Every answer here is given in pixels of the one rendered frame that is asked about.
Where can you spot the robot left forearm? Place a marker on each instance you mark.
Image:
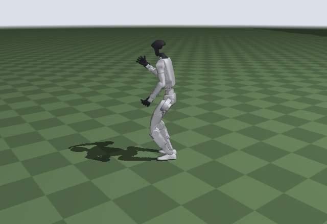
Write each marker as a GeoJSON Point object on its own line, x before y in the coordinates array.
{"type": "Point", "coordinates": [155, 93]}

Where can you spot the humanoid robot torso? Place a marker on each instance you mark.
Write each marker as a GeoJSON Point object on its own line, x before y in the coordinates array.
{"type": "Point", "coordinates": [169, 79]}

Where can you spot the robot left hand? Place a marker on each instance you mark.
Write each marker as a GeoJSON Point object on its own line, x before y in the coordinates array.
{"type": "Point", "coordinates": [145, 102]}

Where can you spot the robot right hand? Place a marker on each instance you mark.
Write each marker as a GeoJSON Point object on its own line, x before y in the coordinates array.
{"type": "Point", "coordinates": [143, 61]}

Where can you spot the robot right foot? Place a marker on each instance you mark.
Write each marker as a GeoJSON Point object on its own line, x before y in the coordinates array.
{"type": "Point", "coordinates": [173, 151]}

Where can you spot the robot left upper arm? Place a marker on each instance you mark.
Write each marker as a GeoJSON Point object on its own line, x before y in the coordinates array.
{"type": "Point", "coordinates": [160, 66]}

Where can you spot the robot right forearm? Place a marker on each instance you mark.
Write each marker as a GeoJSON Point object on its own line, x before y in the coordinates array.
{"type": "Point", "coordinates": [152, 69]}

